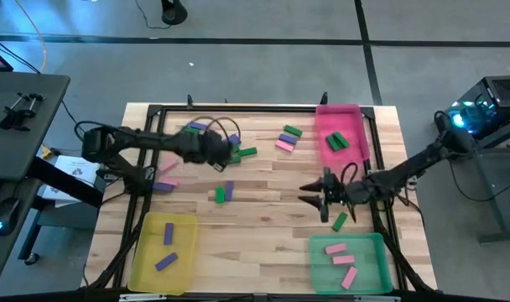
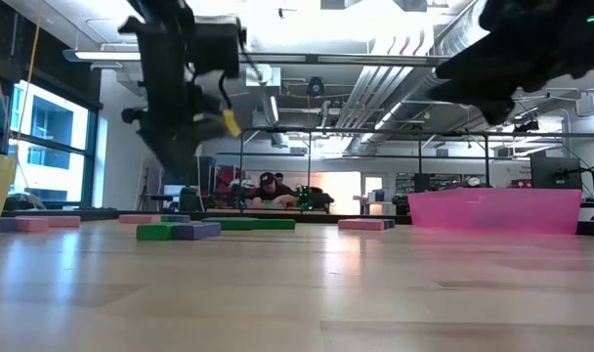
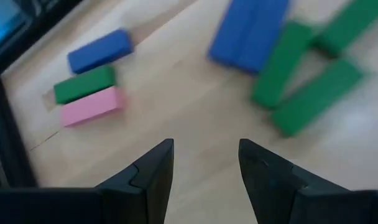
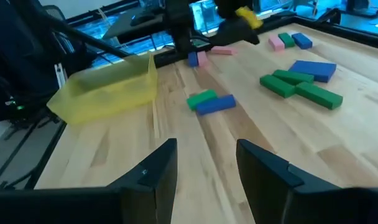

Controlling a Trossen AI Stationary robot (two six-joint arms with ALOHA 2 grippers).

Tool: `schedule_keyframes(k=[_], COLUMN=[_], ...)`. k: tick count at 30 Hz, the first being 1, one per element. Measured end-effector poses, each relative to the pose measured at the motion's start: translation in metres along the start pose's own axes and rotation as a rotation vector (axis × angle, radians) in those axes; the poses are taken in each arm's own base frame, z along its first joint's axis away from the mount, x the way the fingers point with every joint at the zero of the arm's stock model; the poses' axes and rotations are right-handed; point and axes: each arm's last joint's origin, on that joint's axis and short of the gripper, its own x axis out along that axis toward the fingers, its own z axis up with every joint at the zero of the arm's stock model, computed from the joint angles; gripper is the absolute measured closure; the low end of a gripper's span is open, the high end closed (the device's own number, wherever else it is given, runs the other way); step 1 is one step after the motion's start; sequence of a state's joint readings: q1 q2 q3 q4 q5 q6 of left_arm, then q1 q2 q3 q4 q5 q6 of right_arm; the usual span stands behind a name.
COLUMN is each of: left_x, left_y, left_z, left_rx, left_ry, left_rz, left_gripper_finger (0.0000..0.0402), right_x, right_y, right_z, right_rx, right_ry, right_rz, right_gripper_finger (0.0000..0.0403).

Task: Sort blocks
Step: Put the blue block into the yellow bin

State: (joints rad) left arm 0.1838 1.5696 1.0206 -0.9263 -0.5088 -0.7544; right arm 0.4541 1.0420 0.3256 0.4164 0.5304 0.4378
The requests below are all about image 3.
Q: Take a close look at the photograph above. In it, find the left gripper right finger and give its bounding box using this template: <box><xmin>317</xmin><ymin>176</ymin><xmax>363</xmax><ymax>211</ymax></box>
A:
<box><xmin>237</xmin><ymin>138</ymin><xmax>372</xmax><ymax>224</ymax></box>

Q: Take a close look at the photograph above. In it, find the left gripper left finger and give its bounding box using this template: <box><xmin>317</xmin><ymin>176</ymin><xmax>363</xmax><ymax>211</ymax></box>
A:
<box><xmin>94</xmin><ymin>138</ymin><xmax>175</xmax><ymax>224</ymax></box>

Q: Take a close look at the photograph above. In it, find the green wooden block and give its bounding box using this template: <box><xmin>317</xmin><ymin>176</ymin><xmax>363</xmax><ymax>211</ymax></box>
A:
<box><xmin>53</xmin><ymin>65</ymin><xmax>117</xmax><ymax>105</ymax></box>
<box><xmin>311</xmin><ymin>0</ymin><xmax>378</xmax><ymax>58</ymax></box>
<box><xmin>270</xmin><ymin>58</ymin><xmax>366</xmax><ymax>138</ymax></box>
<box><xmin>250</xmin><ymin>21</ymin><xmax>314</xmax><ymax>110</ymax></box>

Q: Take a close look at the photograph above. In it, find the pink wooden block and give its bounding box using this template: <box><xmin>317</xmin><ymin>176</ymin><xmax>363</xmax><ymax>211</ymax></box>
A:
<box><xmin>60</xmin><ymin>86</ymin><xmax>126</xmax><ymax>128</ymax></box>

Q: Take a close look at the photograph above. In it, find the blue-violet wooden block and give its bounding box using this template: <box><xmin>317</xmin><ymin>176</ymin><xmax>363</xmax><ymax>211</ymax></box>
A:
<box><xmin>235</xmin><ymin>0</ymin><xmax>292</xmax><ymax>75</ymax></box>
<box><xmin>206</xmin><ymin>0</ymin><xmax>266</xmax><ymax>68</ymax></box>
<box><xmin>67</xmin><ymin>28</ymin><xmax>136</xmax><ymax>75</ymax></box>

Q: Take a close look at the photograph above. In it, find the black aluminium table frame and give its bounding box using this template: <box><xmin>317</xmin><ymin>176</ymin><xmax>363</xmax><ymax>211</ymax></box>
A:
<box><xmin>0</xmin><ymin>0</ymin><xmax>84</xmax><ymax>189</ymax></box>

